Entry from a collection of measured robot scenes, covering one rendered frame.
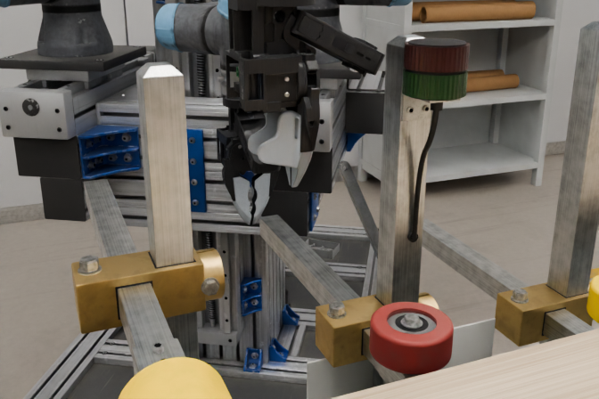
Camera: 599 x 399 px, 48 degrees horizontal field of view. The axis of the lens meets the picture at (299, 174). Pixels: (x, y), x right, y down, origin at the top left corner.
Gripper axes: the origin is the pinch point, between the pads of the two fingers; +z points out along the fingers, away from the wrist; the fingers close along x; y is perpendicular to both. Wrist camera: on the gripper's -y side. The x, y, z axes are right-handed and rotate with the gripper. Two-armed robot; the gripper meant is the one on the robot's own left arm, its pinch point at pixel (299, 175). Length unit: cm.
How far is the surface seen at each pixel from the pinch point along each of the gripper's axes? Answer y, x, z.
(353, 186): -6.5, 0.4, 2.1
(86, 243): 15, -223, 101
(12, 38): 35, -260, 15
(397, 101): -7.1, 8.7, -9.7
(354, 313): -3.1, 8.6, 13.7
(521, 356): -11.6, 25.4, 10.7
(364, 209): -7.6, 1.2, 4.9
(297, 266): -3.0, -8.6, 16.0
